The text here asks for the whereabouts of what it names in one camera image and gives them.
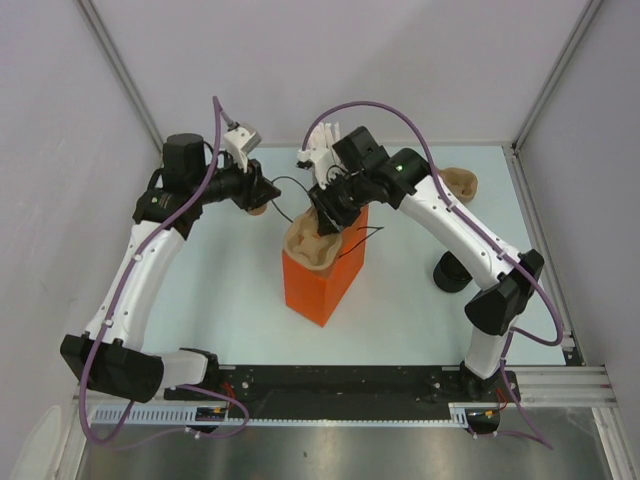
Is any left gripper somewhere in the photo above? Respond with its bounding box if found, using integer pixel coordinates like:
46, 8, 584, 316
192, 150, 281, 212

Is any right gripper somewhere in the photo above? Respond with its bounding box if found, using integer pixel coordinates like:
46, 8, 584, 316
308, 171, 373, 238

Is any brown pulp cup carrier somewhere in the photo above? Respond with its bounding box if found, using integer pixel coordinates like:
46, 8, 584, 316
283, 207, 343, 271

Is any orange paper bag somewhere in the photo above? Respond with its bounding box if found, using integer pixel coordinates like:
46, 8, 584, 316
282, 207, 374, 326

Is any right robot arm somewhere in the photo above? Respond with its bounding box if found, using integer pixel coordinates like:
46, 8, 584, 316
297, 127, 544, 401

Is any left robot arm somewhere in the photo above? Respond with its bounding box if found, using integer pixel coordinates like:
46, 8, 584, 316
60, 126, 281, 403

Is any stack of brown paper cups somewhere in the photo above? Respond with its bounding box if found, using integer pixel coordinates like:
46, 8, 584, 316
248, 204, 267, 216

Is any white wrapped stirrers bundle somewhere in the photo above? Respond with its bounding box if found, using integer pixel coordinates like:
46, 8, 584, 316
306, 122, 341, 149

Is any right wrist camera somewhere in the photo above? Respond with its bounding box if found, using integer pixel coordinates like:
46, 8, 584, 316
296, 147, 341, 189

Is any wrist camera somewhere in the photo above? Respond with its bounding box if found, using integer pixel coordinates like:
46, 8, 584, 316
296, 147, 341, 189
223, 121, 261, 173

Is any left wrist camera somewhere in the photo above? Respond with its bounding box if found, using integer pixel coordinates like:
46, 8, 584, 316
223, 121, 261, 173

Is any white slotted cable duct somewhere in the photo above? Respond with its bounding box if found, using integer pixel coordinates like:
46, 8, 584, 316
92, 406, 227, 425

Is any aluminium frame rail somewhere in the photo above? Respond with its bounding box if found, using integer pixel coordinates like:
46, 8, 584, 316
510, 366, 617, 408

